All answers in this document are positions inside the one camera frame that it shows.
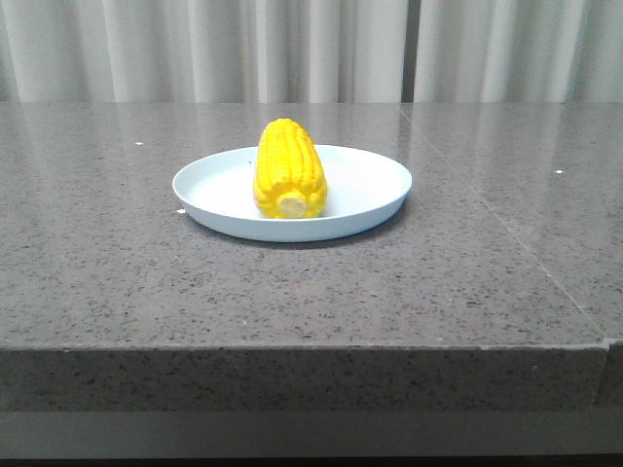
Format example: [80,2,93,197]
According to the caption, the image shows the white pleated curtain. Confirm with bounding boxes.
[414,1,622,103]
[1,1,419,103]

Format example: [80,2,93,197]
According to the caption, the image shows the white pleated curtain left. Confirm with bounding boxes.
[1,1,419,103]

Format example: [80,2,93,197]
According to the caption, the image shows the yellow corn cob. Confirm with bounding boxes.
[253,119,328,219]

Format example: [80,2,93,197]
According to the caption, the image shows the white pleated curtain right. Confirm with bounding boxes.
[414,1,622,103]

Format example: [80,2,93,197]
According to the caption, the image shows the light blue round plate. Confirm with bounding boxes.
[172,145,413,242]

